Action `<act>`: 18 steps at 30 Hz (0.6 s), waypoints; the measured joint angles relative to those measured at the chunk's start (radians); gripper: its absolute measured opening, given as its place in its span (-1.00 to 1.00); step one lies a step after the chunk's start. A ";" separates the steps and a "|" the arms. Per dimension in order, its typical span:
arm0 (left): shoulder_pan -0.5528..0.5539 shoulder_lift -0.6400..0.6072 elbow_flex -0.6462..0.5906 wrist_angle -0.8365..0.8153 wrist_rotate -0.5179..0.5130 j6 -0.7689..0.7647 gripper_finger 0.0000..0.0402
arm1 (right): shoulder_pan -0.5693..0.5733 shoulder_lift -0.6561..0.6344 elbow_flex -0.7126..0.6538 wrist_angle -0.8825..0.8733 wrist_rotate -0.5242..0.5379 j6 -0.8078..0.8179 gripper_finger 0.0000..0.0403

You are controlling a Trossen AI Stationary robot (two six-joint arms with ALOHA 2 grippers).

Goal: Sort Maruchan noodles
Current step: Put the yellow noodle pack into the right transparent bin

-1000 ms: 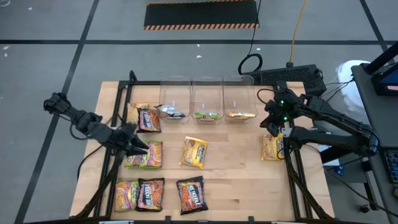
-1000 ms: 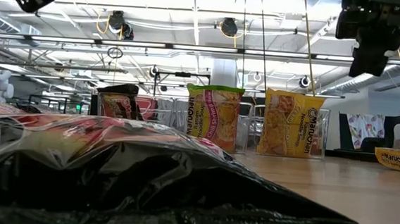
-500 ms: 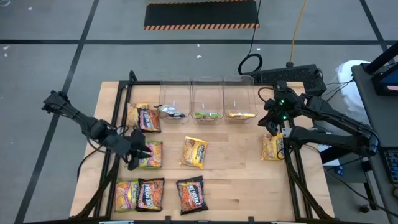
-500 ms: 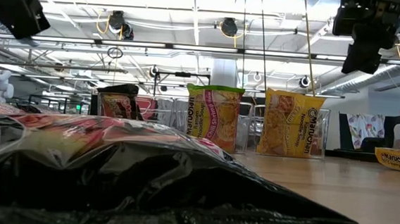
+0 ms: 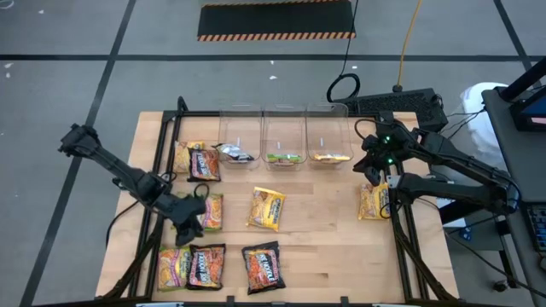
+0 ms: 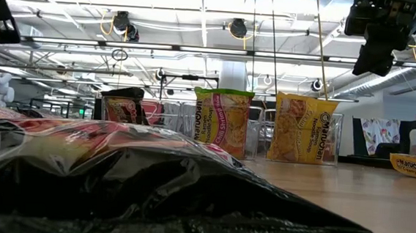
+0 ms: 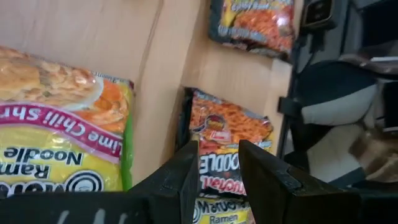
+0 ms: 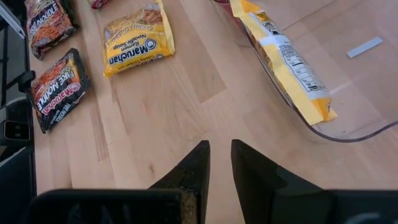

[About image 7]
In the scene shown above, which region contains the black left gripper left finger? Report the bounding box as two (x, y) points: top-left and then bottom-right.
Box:
(129, 140), (200, 224)

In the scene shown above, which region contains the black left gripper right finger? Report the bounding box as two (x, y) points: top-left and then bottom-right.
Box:
(238, 139), (361, 224)

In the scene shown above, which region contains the lime chili shrimp ramen pack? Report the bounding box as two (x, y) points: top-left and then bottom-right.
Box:
(193, 192), (256, 224)
(0, 45), (135, 197)

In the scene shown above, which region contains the person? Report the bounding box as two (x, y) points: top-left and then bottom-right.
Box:
(338, 40), (398, 184)

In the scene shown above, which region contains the small black exterior camera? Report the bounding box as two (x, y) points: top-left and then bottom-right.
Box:
(300, 0), (338, 32)

